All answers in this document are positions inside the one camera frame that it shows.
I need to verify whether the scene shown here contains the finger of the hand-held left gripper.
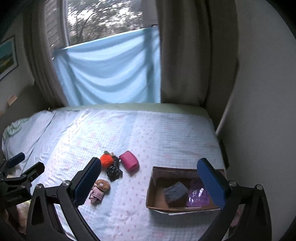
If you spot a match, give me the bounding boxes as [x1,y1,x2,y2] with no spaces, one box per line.
[0,162,45,204]
[0,152,26,175]

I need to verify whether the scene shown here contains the beige curtain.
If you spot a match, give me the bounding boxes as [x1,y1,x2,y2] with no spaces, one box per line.
[23,0,70,108]
[155,0,239,107]

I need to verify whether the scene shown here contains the bed with patterned bedspread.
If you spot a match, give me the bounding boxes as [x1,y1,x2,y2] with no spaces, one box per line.
[2,103,228,241]

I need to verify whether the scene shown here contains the orange pompom toy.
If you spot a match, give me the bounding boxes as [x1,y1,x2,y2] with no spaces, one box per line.
[100,151,114,168]

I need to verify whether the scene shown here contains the pillow with light pillowcase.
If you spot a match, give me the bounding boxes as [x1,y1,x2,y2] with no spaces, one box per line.
[2,110,56,163]

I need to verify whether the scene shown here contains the white pole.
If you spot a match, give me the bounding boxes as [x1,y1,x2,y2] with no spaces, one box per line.
[215,93,234,136]

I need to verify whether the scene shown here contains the light blue hanging sheet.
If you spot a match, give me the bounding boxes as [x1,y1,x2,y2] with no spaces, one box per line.
[52,27,162,107]

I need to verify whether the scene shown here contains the framed wall picture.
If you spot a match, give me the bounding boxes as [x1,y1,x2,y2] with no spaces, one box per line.
[0,35,19,80]

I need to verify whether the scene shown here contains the window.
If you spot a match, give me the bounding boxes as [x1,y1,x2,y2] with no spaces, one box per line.
[44,0,160,50]

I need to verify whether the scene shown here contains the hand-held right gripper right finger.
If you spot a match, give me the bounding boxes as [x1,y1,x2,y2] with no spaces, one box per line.
[196,158,272,241]

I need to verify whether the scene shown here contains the grey cloth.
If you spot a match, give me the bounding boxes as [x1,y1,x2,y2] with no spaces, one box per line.
[163,181,189,204]

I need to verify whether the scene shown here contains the cardboard box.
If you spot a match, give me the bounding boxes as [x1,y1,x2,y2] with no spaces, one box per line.
[145,166,226,216]

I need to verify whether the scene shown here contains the brown plush doll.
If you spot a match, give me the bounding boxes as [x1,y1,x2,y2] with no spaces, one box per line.
[89,179,111,206]

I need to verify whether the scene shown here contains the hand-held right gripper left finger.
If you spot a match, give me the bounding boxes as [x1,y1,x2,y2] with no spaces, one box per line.
[26,157,102,241]

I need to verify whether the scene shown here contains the purple plastic bag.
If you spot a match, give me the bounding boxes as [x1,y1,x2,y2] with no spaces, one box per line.
[186,179,214,207]

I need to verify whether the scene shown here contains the dark patterned scrunchie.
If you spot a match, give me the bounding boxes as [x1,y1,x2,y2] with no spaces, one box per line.
[106,156,123,182]

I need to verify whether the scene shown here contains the pink pouch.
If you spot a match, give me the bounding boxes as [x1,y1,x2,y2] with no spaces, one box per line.
[119,151,139,172]

